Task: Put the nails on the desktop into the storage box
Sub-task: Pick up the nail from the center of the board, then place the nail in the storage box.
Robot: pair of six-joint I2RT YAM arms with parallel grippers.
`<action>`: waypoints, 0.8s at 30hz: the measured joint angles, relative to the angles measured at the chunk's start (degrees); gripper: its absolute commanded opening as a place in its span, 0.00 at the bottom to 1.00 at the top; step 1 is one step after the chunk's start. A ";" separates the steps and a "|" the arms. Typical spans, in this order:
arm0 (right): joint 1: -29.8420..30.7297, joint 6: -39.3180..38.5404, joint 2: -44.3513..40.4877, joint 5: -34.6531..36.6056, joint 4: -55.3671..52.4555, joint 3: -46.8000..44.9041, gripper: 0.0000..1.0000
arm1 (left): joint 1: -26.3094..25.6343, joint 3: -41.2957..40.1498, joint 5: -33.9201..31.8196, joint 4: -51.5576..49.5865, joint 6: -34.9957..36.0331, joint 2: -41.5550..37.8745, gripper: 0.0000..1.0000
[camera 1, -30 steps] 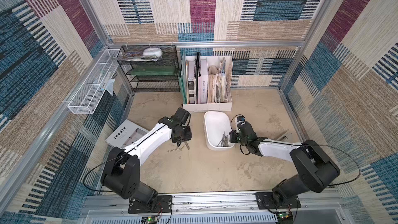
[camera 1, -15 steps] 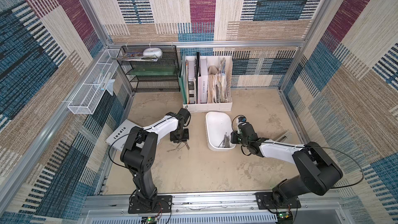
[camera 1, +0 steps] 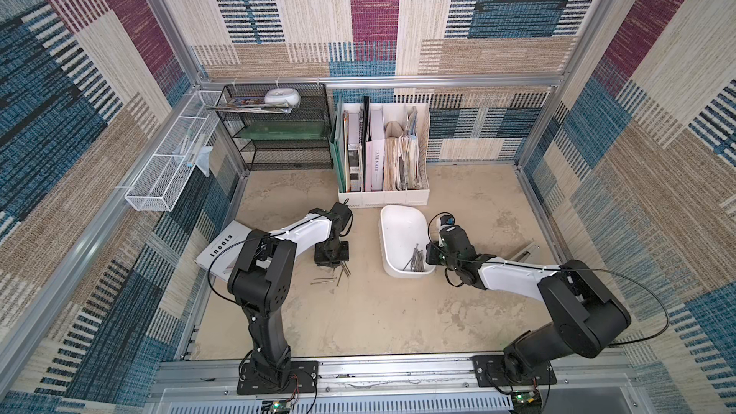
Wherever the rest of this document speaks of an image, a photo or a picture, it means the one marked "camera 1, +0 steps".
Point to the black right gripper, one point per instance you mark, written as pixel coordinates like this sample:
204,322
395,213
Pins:
434,253

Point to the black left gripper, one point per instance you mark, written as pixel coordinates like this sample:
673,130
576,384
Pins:
344,257

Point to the white plastic storage box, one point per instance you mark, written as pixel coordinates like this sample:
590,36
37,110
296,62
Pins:
400,229

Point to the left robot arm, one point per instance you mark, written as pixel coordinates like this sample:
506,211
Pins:
261,278

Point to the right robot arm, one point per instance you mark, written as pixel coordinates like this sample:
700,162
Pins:
586,317

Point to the green folder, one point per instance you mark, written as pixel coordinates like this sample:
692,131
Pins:
337,147

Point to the white magazine on table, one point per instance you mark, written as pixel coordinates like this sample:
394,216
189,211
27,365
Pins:
219,257

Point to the white perforated file organizer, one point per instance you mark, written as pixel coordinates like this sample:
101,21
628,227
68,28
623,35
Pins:
386,149

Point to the white round device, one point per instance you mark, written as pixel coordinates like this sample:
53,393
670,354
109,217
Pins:
283,97

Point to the black tool handle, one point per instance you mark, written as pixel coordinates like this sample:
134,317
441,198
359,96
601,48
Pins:
527,255

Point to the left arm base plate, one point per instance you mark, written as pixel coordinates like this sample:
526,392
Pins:
297,376

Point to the black wire shelf rack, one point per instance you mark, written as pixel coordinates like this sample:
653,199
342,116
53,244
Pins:
271,138

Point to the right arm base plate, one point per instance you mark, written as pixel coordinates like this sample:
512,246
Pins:
497,370

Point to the white wire wall basket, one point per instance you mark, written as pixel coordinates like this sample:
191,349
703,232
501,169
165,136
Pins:
183,149

